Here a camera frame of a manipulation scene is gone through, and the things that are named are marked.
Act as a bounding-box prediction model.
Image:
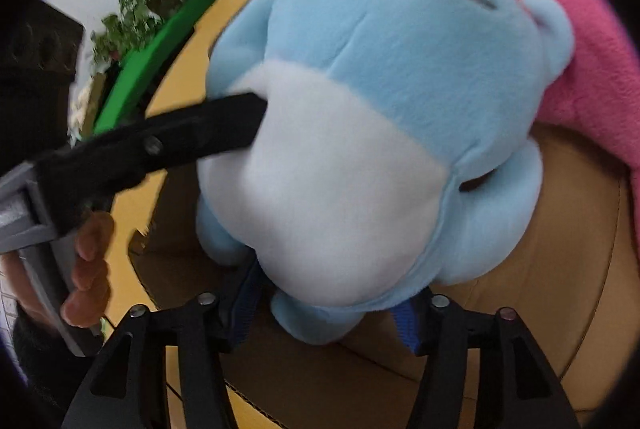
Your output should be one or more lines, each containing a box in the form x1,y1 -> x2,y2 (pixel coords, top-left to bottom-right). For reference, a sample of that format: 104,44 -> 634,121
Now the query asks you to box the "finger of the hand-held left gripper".
37,92 -> 269,237

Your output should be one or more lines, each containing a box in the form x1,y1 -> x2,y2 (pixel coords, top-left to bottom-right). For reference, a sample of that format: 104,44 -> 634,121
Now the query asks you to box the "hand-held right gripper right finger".
392,293 -> 583,429

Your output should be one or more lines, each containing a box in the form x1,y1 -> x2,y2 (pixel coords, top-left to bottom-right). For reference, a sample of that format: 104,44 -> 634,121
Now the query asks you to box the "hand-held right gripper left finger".
60,259 -> 264,429

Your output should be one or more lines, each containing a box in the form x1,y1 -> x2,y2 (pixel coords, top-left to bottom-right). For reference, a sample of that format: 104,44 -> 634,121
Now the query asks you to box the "brown cardboard box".
127,0 -> 636,429

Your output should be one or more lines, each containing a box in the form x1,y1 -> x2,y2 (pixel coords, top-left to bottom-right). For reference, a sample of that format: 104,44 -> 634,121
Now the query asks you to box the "blue and white plush toy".
195,0 -> 576,347

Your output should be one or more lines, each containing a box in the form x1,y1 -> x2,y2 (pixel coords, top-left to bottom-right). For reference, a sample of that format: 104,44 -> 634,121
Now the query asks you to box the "person's left hand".
60,212 -> 116,329

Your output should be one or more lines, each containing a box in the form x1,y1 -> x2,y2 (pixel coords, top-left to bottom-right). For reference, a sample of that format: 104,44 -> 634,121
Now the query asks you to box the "green board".
92,0 -> 227,136

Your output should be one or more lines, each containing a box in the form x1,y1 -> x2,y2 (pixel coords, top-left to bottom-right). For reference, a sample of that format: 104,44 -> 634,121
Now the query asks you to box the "pink plush toy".
480,0 -> 640,195

